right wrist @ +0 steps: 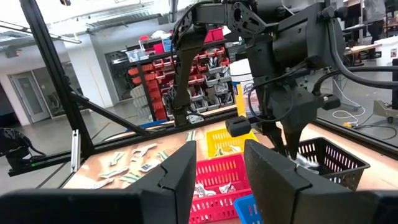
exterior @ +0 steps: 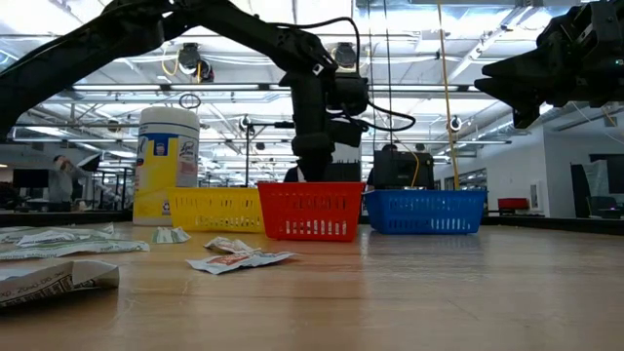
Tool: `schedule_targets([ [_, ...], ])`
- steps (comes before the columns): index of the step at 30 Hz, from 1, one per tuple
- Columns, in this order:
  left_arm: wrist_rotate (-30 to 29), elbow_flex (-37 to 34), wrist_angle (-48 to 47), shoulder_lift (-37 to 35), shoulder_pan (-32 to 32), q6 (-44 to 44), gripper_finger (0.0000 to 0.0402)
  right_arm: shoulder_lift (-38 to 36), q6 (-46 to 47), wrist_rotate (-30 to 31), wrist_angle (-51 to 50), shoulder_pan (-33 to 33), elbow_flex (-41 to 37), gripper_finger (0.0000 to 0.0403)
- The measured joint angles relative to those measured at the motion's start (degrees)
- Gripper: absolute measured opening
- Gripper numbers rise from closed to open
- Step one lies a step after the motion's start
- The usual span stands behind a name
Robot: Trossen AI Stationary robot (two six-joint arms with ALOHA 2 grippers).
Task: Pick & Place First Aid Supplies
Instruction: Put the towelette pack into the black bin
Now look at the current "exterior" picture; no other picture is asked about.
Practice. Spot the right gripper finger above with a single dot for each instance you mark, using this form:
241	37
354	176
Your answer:
526	63
531	95

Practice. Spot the green striped bandage strip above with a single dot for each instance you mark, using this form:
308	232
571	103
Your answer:
170	236
73	248

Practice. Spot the dark office furniture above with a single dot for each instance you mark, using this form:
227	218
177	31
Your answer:
604	185

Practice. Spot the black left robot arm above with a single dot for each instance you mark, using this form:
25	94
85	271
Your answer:
97	44

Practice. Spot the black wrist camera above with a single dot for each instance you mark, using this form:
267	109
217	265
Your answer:
351	92
602	24

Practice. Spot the yellow plastic basket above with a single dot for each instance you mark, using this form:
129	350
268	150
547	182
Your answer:
214	209

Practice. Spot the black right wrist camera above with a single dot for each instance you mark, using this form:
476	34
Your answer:
602	24

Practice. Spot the yellow wipes canister white lid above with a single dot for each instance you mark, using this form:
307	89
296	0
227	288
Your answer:
166	166

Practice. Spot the white packet red print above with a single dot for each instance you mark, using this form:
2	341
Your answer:
234	262
226	245

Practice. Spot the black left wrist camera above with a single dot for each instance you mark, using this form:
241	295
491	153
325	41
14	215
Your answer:
351	92

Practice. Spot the black plastic basket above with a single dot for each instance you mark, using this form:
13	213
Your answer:
348	173

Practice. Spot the long ceiling light strip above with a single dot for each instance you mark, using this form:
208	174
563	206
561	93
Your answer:
219	88

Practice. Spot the white packet dark print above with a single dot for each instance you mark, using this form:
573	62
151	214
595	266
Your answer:
53	285
58	239

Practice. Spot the black equipment box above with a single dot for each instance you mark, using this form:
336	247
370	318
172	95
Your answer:
404	170

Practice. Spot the red bin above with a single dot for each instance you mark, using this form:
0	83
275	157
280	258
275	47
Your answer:
513	205

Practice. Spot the black stand frame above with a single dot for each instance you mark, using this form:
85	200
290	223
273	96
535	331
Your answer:
247	156

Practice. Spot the silver ceiling duct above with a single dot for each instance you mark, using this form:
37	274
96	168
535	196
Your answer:
497	130

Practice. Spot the white room column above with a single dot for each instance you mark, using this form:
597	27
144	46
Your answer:
348	153

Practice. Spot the blue plastic basket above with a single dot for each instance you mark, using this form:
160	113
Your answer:
424	212

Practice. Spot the red plastic basket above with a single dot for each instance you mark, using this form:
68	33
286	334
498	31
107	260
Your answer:
312	212

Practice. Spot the person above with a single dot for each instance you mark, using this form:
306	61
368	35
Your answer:
61	183
370	180

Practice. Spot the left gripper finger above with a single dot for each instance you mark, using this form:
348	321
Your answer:
317	168

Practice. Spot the black monitor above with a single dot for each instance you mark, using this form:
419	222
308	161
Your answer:
30	179

